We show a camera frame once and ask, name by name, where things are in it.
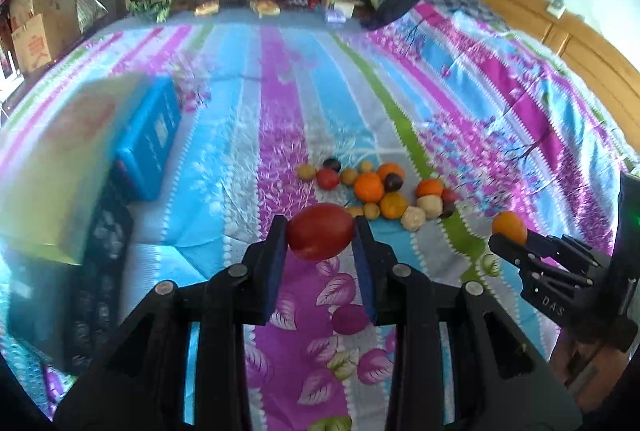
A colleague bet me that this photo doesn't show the large orange centre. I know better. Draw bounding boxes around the large orange centre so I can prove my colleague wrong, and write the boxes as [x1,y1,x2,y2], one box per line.
[352,172,385,204]

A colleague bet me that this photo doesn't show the black patterned box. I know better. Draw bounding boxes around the black patterned box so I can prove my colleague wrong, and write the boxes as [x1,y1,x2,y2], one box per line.
[4,185,134,376]

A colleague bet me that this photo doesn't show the beige cube fruit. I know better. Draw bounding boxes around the beige cube fruit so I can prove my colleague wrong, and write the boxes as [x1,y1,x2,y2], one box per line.
[416,195,444,220]
[400,206,426,232]

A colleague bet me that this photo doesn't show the lower cardboard box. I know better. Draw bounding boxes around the lower cardboard box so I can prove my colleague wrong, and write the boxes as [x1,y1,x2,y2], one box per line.
[12,0,81,75]

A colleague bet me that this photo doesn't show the small orange tangerine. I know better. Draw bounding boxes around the small orange tangerine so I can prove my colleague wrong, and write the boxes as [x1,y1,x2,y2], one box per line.
[491,210,528,246]

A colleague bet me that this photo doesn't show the striped floral bed sheet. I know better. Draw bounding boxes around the striped floral bed sheet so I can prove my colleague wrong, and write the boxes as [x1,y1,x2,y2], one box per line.
[1,3,639,418]

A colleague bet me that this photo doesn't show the yellow green flat box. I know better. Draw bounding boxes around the yellow green flat box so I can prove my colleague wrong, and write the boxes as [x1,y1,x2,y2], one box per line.
[1,73,152,265]

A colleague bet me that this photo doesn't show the wooden bed headboard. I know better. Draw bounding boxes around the wooden bed headboard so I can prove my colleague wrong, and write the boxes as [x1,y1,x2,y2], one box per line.
[480,0,640,148]

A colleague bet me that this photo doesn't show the blue rectangular box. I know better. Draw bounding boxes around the blue rectangular box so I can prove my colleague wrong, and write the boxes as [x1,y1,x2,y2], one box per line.
[111,75,181,203]

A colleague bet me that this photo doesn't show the dark purple plum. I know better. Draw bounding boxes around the dark purple plum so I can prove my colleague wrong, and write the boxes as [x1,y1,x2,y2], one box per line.
[383,172,404,193]

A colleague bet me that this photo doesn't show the red tomato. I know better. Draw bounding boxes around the red tomato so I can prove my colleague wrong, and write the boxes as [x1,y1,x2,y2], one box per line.
[286,203,355,261]

